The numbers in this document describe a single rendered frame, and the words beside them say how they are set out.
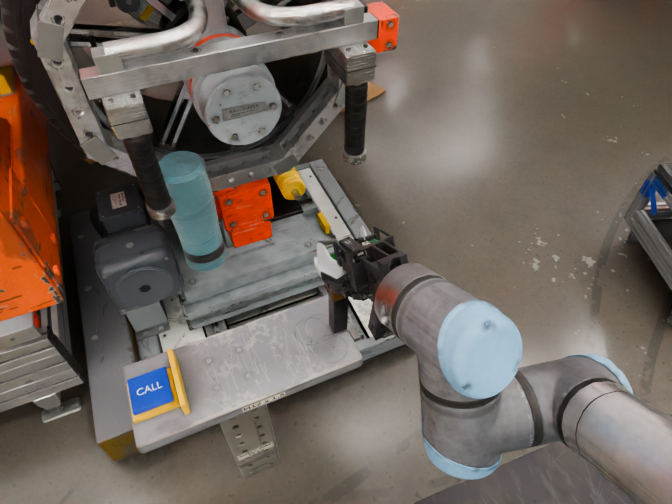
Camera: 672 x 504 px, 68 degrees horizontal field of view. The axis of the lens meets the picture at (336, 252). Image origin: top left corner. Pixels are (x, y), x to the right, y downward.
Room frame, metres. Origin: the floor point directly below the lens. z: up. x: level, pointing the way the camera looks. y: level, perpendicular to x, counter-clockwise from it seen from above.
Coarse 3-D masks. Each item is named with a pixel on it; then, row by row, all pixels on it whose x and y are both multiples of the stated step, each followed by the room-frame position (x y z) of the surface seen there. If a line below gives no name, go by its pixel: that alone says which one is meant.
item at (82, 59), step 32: (160, 0) 0.91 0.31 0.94; (224, 0) 0.95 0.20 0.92; (288, 0) 1.00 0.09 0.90; (320, 0) 1.01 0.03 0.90; (96, 32) 0.86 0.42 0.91; (128, 32) 0.88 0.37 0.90; (288, 64) 1.11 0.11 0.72; (320, 64) 1.00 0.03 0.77; (288, 96) 1.03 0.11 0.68; (160, 128) 0.94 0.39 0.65; (192, 128) 0.99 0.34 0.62
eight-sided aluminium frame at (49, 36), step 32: (64, 0) 0.75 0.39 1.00; (32, 32) 0.73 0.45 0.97; (64, 32) 0.75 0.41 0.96; (64, 64) 0.74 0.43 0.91; (64, 96) 0.73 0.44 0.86; (320, 96) 0.96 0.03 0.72; (96, 128) 0.74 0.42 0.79; (288, 128) 0.94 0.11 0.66; (320, 128) 0.91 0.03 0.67; (96, 160) 0.73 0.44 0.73; (128, 160) 0.75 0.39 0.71; (224, 160) 0.87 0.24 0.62; (256, 160) 0.87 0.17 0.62; (288, 160) 0.88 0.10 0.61
